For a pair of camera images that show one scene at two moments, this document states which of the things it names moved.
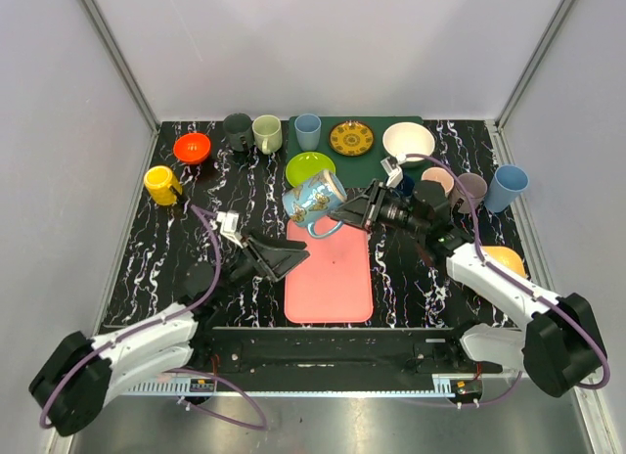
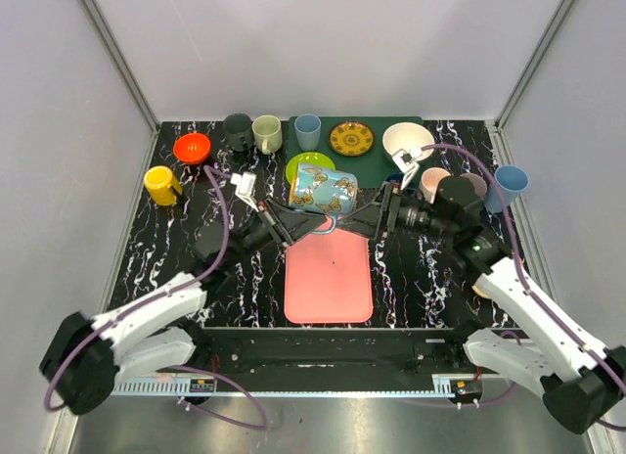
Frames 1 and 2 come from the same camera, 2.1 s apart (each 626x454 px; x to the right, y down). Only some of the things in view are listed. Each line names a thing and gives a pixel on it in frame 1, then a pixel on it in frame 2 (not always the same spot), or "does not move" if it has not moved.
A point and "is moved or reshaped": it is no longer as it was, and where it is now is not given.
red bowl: (192, 148) does not move
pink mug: (440, 175) does not move
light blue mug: (316, 203) is moved or reshaped
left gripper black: (259, 259) → (276, 224)
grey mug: (239, 131) does not move
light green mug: (267, 131) does not move
